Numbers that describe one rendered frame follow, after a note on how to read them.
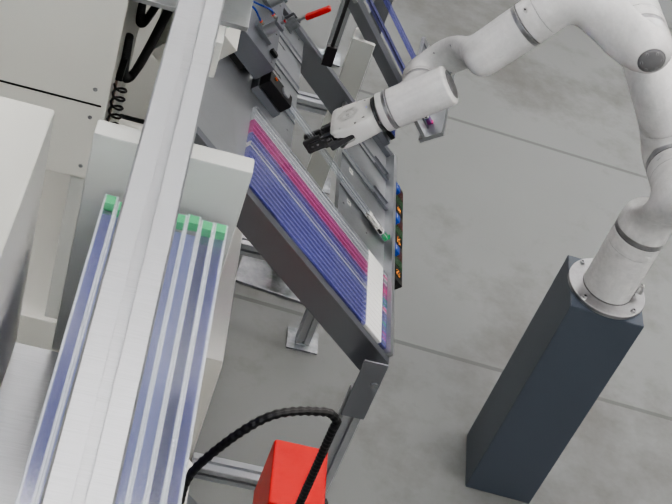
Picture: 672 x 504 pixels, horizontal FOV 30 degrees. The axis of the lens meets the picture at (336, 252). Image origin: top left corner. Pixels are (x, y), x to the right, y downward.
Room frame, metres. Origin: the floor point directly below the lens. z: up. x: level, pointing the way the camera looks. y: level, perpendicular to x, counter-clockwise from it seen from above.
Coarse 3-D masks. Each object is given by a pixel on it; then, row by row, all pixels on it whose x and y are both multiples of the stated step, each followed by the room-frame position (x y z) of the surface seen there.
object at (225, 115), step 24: (288, 48) 2.32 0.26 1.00; (216, 72) 1.94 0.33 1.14; (240, 72) 2.04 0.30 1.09; (288, 72) 2.24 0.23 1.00; (216, 96) 1.88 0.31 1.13; (240, 96) 1.97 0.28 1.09; (216, 120) 1.83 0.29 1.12; (240, 120) 1.91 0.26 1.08; (288, 120) 2.10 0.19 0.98; (216, 144) 1.77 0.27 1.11; (240, 144) 1.85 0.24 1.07; (288, 144) 2.03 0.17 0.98
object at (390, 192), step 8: (392, 160) 2.45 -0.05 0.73; (392, 168) 2.42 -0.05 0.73; (392, 176) 2.39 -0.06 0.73; (392, 184) 2.36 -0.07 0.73; (392, 192) 2.33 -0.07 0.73; (392, 200) 2.30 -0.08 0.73; (392, 208) 2.27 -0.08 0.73; (392, 216) 2.25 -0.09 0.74; (392, 224) 2.22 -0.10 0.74; (392, 232) 2.19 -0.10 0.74; (392, 240) 2.16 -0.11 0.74; (384, 248) 2.15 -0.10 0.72; (392, 248) 2.14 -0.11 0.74; (384, 256) 2.12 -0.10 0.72; (392, 256) 2.11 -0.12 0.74; (384, 264) 2.09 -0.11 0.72; (392, 264) 2.09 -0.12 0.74; (392, 272) 2.06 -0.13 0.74; (392, 280) 2.04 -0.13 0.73; (392, 288) 2.02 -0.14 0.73; (392, 296) 1.99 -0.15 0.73; (392, 304) 1.97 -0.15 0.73; (392, 312) 1.95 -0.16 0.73; (392, 320) 1.92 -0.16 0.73; (392, 328) 1.90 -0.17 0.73; (392, 336) 1.88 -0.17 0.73; (392, 344) 1.86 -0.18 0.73; (392, 352) 1.84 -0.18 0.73
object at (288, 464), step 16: (272, 448) 1.46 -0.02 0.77; (288, 448) 1.46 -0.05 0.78; (304, 448) 1.47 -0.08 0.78; (272, 464) 1.41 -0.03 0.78; (288, 464) 1.43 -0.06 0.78; (304, 464) 1.44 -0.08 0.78; (272, 480) 1.38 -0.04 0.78; (288, 480) 1.39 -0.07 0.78; (304, 480) 1.40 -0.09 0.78; (320, 480) 1.42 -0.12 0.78; (256, 496) 1.43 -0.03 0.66; (272, 496) 1.35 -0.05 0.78; (288, 496) 1.36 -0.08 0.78; (320, 496) 1.39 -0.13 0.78
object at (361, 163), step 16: (368, 144) 2.42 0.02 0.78; (352, 160) 2.27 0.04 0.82; (368, 160) 2.36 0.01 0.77; (384, 160) 2.45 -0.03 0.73; (336, 176) 2.17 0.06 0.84; (352, 176) 2.22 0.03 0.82; (368, 176) 2.31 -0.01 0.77; (384, 176) 2.38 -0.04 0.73; (336, 192) 2.11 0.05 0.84; (368, 192) 2.25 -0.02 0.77; (384, 192) 2.34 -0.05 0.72; (352, 208) 2.12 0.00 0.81; (384, 208) 2.27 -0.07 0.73; (352, 224) 2.08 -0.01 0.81; (368, 224) 2.15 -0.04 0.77; (384, 224) 2.23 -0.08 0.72; (368, 240) 2.10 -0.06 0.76
